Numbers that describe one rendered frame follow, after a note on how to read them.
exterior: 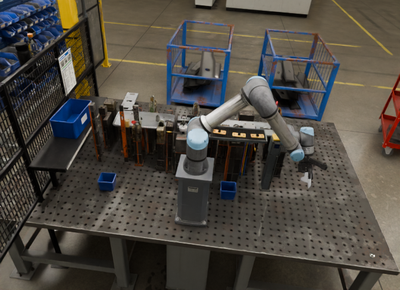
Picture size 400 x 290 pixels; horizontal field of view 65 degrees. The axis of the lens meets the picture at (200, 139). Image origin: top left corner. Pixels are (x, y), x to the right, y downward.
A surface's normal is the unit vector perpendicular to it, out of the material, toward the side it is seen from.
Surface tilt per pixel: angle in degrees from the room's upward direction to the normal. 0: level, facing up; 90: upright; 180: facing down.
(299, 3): 90
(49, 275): 0
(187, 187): 90
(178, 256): 90
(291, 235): 0
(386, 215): 0
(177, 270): 90
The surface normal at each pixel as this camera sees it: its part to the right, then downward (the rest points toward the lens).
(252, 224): 0.06, -0.81
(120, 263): -0.11, 0.58
